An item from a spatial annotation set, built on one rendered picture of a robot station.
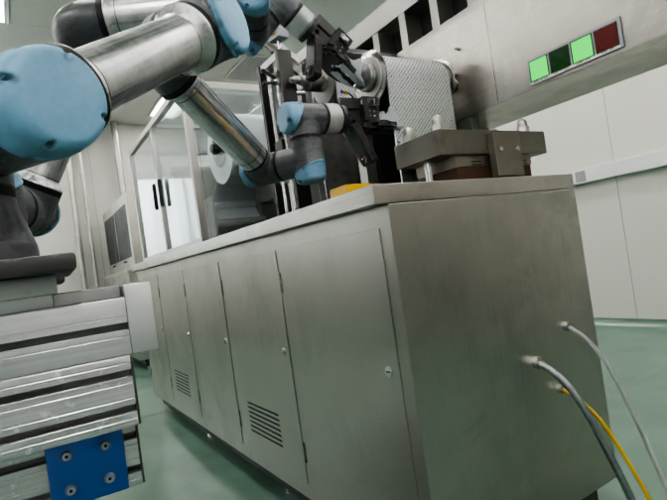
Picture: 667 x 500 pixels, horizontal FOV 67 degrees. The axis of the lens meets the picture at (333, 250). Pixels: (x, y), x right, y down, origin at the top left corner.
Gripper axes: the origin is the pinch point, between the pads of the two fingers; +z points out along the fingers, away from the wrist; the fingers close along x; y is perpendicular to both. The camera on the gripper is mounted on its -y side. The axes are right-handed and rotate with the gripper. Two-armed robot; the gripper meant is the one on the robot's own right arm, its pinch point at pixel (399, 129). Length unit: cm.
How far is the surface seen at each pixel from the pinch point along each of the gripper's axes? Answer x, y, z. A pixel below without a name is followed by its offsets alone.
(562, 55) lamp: -30.9, 10.2, 29.3
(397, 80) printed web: -0.3, 13.3, 1.4
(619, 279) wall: 92, -75, 263
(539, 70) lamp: -24.0, 8.9, 29.4
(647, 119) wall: 59, 28, 263
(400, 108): -0.2, 5.6, 1.1
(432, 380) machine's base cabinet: -26, -59, -24
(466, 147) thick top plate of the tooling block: -20.0, -10.3, 2.2
